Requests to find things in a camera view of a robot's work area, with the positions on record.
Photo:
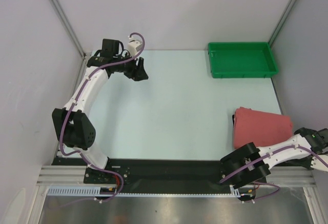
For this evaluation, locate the green plastic tray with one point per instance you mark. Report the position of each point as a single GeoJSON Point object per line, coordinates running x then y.
{"type": "Point", "coordinates": [241, 60]}

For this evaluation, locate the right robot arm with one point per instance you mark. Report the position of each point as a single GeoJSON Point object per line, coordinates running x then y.
{"type": "Point", "coordinates": [250, 163]}

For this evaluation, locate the aluminium right corner post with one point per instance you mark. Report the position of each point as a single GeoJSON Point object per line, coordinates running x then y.
{"type": "Point", "coordinates": [287, 11]}

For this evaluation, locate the aluminium front rail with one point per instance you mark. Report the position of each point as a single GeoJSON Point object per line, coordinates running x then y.
{"type": "Point", "coordinates": [82, 175]}

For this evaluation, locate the red t shirt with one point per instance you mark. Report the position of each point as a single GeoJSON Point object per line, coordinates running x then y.
{"type": "Point", "coordinates": [261, 128]}

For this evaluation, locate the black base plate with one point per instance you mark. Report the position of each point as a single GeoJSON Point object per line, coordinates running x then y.
{"type": "Point", "coordinates": [154, 186]}

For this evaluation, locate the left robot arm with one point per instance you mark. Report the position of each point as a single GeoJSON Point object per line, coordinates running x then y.
{"type": "Point", "coordinates": [74, 130]}

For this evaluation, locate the light blue cable duct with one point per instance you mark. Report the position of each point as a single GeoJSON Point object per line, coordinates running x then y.
{"type": "Point", "coordinates": [109, 191]}

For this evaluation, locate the aluminium corner post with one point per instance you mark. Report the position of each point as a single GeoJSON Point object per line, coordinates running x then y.
{"type": "Point", "coordinates": [57, 7]}
{"type": "Point", "coordinates": [287, 11]}

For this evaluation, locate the aluminium left corner post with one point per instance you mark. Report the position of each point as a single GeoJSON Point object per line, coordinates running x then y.
{"type": "Point", "coordinates": [57, 7]}

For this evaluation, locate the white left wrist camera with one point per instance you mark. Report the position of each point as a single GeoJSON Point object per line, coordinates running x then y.
{"type": "Point", "coordinates": [134, 46]}

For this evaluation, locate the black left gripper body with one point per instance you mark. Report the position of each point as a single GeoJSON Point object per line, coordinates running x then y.
{"type": "Point", "coordinates": [128, 68]}

